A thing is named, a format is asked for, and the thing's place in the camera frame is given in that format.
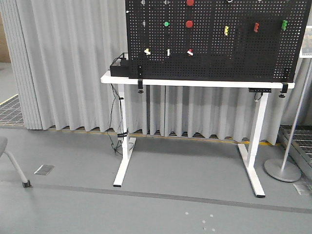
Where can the white height-adjustable table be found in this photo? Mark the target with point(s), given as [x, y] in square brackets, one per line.
[248, 155]

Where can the black box on table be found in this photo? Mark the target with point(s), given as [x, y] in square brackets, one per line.
[120, 66]

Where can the black clamp bracket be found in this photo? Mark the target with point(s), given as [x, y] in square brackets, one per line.
[140, 79]
[284, 89]

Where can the yellow white lever switch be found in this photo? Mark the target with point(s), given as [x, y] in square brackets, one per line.
[147, 51]

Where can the red white lever switch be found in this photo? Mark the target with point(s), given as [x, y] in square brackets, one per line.
[190, 52]

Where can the red toggle switch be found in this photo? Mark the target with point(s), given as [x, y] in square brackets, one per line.
[256, 27]

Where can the right black clamp bracket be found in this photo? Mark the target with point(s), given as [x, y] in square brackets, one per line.
[284, 89]

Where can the left black clamp bracket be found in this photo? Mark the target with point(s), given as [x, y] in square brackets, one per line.
[140, 79]

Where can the yellow toggle switch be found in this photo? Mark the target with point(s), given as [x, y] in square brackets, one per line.
[226, 30]

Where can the red round button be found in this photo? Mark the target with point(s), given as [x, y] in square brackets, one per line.
[190, 2]
[189, 24]

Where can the grey chair with caster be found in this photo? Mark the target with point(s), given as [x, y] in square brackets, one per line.
[3, 143]

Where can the grey floor outlet plate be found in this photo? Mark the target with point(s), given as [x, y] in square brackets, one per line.
[44, 170]

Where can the grey pleated curtain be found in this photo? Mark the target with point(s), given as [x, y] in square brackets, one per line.
[59, 50]

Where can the black table control box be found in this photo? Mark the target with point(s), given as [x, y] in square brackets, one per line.
[260, 90]

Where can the black perforated pegboard panel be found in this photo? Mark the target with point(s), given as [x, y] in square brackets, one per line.
[243, 55]

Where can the grey round-base sign stand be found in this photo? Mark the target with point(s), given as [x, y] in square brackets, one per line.
[281, 169]

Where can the upper red round button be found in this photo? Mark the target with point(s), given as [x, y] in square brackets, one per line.
[190, 2]

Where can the lower red round button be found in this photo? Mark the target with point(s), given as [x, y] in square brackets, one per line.
[189, 24]

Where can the green toggle switch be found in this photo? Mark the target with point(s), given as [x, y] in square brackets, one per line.
[284, 25]

